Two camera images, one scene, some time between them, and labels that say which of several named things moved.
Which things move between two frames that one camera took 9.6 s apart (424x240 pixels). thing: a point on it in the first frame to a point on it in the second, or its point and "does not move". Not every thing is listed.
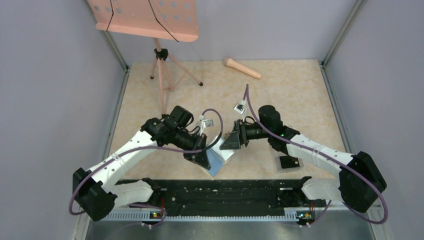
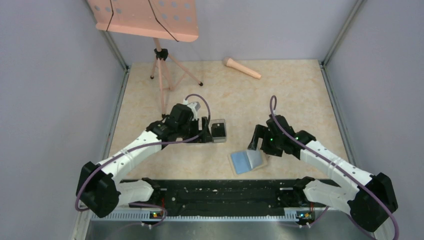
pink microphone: x=230 y=62 does not move
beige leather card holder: x=216 y=162 to x=264 y=162
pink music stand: x=172 y=20 does not move
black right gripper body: x=243 y=140 to x=270 y=143
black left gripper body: x=199 y=142 to x=194 y=131
